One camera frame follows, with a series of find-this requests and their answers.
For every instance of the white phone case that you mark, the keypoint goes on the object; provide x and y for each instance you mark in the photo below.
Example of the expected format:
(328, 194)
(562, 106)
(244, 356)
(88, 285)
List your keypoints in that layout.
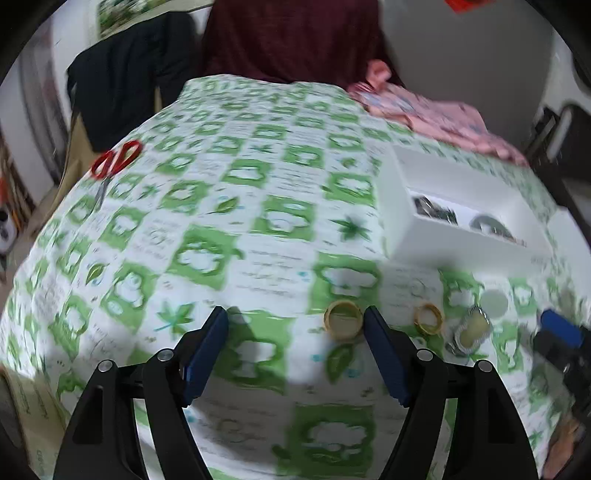
(5, 230)

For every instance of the pink patterned cloth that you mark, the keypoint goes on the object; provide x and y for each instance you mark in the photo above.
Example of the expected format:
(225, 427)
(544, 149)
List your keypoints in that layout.
(429, 115)

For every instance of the white box lid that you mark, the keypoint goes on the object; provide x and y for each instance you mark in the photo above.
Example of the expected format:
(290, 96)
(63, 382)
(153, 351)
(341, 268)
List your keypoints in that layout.
(570, 228)

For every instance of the white round disc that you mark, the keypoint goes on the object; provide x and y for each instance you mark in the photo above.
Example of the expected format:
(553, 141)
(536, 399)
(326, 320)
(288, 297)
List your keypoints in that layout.
(494, 303)

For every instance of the white cardboard box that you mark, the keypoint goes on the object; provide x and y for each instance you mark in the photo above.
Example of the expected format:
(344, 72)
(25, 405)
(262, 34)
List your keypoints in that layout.
(406, 217)

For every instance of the black folding chair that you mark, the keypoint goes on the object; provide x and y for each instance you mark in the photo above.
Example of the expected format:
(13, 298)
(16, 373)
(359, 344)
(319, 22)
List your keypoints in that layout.
(558, 138)

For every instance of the silver-framed cream pendant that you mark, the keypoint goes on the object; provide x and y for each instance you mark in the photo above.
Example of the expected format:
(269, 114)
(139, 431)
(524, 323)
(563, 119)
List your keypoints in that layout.
(472, 333)

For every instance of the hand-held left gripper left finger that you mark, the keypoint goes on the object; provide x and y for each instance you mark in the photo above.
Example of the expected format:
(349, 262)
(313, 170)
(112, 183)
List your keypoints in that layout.
(205, 357)

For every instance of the black jacket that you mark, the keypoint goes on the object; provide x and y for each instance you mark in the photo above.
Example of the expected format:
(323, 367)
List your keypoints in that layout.
(129, 74)

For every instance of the green and white printed tablecloth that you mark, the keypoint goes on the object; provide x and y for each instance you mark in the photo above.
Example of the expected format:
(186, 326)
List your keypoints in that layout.
(277, 258)

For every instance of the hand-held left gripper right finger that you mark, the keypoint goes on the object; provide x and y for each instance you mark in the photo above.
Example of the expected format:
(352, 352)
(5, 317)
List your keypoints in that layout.
(385, 357)

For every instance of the dark red cloth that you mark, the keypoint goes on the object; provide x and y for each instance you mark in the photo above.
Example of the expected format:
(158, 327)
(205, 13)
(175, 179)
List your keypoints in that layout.
(295, 41)

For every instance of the red paper decoration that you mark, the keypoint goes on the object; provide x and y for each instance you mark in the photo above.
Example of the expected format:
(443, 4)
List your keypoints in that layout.
(466, 3)

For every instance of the landscape wall poster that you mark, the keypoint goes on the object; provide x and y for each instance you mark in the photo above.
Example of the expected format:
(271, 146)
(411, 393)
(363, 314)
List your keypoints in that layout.
(115, 11)

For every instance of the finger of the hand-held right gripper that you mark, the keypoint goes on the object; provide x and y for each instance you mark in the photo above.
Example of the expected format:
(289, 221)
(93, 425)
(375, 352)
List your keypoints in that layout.
(551, 348)
(561, 328)

